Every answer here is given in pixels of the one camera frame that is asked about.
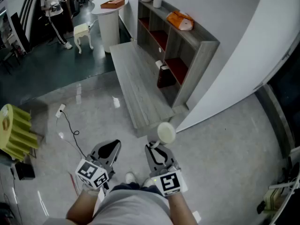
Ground dark chair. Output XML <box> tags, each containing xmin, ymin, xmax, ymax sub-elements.
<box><xmin>0</xmin><ymin>46</ymin><xmax>22</xmax><ymax>75</ymax></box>

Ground red floor cable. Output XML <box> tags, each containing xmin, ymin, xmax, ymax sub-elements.
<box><xmin>67</xmin><ymin>171</ymin><xmax>81</xmax><ymax>198</ymax></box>

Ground white stool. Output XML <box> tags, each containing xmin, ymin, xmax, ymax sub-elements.
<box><xmin>73</xmin><ymin>23</ymin><xmax>95</xmax><ymax>54</ymax></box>

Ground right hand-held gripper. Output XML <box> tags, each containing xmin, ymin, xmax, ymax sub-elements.
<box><xmin>144</xmin><ymin>144</ymin><xmax>188</xmax><ymax>197</ymax></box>

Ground black glass door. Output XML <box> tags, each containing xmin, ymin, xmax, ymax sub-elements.
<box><xmin>255</xmin><ymin>33</ymin><xmax>300</xmax><ymax>156</ymax></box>

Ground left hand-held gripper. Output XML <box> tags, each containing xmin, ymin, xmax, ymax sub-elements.
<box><xmin>75</xmin><ymin>139</ymin><xmax>122</xmax><ymax>190</ymax></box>

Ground white power strip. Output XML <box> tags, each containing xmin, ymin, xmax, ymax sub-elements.
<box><xmin>55</xmin><ymin>104</ymin><xmax>67</xmax><ymax>118</ymax></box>

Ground person's left white shoe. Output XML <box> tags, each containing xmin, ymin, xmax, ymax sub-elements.
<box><xmin>125</xmin><ymin>172</ymin><xmax>137</xmax><ymax>185</ymax></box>

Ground person's torso in light shirt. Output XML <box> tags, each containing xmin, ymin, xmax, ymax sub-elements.
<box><xmin>88</xmin><ymin>188</ymin><xmax>174</xmax><ymax>225</ymax></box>

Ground person's right white shoe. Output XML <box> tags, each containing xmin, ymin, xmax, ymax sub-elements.
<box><xmin>142</xmin><ymin>177</ymin><xmax>156</xmax><ymax>188</ymax></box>

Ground yellow-green pleated side table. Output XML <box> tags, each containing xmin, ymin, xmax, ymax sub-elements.
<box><xmin>0</xmin><ymin>103</ymin><xmax>39</xmax><ymax>162</ymax></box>

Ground person's left forearm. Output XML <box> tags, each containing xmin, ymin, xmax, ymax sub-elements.
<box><xmin>66</xmin><ymin>188</ymin><xmax>102</xmax><ymax>225</ymax></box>

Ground person's legs in jeans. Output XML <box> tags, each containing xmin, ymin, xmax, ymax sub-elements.
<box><xmin>109</xmin><ymin>182</ymin><xmax>163</xmax><ymax>195</ymax></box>

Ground white cup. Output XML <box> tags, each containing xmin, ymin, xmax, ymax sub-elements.
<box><xmin>147</xmin><ymin>121</ymin><xmax>177</xmax><ymax>150</ymax></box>

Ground grey wooden desk top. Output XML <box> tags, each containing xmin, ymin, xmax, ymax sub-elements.
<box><xmin>109</xmin><ymin>40</ymin><xmax>189</xmax><ymax>138</ymax></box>

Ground person's right forearm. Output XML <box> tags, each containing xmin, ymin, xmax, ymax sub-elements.
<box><xmin>166</xmin><ymin>192</ymin><xmax>197</xmax><ymax>225</ymax></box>

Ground orange bag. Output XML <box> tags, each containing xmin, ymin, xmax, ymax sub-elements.
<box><xmin>166</xmin><ymin>10</ymin><xmax>195</xmax><ymax>31</ymax></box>

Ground person's white shoe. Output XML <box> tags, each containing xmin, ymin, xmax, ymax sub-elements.
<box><xmin>125</xmin><ymin>172</ymin><xmax>137</xmax><ymax>185</ymax></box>
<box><xmin>142</xmin><ymin>177</ymin><xmax>156</xmax><ymax>188</ymax></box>

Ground orange tray box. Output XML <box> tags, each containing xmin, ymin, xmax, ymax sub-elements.
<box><xmin>100</xmin><ymin>0</ymin><xmax>126</xmax><ymax>9</ymax></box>

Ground white metal frame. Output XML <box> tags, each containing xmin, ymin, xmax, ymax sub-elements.
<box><xmin>268</xmin><ymin>146</ymin><xmax>300</xmax><ymax>225</ymax></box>

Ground white floor cable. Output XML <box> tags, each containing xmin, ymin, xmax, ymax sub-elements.
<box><xmin>55</xmin><ymin>117</ymin><xmax>82</xmax><ymax>156</ymax></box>

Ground black box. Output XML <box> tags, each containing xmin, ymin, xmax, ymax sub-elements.
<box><xmin>14</xmin><ymin>161</ymin><xmax>36</xmax><ymax>181</ymax></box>

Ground striped cloth bundle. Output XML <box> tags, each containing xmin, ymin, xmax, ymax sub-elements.
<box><xmin>262</xmin><ymin>187</ymin><xmax>286</xmax><ymax>212</ymax></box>

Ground black floor cable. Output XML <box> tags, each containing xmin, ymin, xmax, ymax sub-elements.
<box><xmin>60</xmin><ymin>110</ymin><xmax>87</xmax><ymax>158</ymax></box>

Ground white round counter table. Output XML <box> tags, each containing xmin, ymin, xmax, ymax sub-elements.
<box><xmin>91</xmin><ymin>0</ymin><xmax>129</xmax><ymax>54</ymax></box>

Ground grey wooden shelf unit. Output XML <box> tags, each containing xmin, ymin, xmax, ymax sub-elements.
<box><xmin>136</xmin><ymin>0</ymin><xmax>221</xmax><ymax>109</ymax></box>

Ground white paper sheet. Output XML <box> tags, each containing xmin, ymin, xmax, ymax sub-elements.
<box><xmin>191</xmin><ymin>210</ymin><xmax>202</xmax><ymax>224</ymax></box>

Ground staircase with dark railing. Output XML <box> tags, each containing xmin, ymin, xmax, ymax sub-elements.
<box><xmin>10</xmin><ymin>0</ymin><xmax>45</xmax><ymax>54</ymax></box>

